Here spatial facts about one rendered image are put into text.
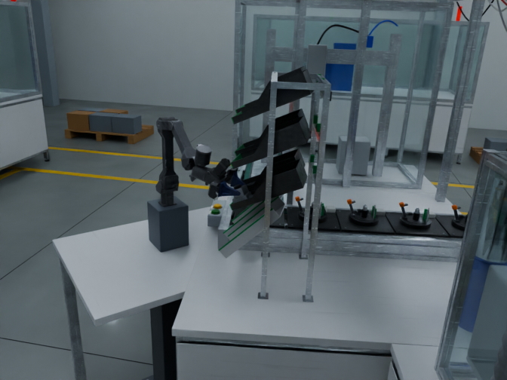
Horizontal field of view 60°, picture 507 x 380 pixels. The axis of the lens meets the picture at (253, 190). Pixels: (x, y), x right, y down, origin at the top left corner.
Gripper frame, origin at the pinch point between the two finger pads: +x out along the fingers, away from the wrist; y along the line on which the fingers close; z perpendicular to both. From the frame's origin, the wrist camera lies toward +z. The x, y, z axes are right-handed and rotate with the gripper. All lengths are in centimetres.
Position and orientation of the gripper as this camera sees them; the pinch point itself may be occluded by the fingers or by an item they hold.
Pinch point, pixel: (235, 187)
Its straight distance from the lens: 163.5
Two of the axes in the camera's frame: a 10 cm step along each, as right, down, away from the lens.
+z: 2.4, -8.4, -4.8
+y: 3.8, -3.7, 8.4
